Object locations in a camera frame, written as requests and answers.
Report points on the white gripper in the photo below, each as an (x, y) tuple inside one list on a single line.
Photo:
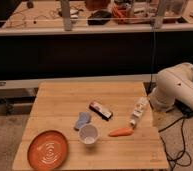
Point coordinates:
[(138, 111)]

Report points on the black and red eraser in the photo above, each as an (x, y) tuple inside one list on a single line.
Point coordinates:
[(104, 112)]

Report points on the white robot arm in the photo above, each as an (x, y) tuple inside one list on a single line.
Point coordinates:
[(173, 83)]

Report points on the orange carrot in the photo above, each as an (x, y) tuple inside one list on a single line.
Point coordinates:
[(121, 132)]

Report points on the blue cloth piece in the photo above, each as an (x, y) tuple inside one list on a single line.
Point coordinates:
[(84, 118)]

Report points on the white paper cup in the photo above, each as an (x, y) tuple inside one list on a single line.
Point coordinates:
[(88, 134)]

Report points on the orange crate on bench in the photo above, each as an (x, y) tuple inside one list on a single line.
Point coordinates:
[(121, 15)]

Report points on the black bag on bench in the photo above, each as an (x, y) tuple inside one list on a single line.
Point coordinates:
[(99, 17)]

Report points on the orange plate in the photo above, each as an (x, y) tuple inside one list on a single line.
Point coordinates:
[(47, 151)]

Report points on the grey metal post right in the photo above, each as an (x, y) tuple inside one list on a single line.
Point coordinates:
[(159, 16)]

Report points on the grey metal post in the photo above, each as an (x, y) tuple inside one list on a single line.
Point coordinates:
[(65, 9), (159, 16)]

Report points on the grey metal post left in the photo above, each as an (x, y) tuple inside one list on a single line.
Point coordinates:
[(65, 9)]

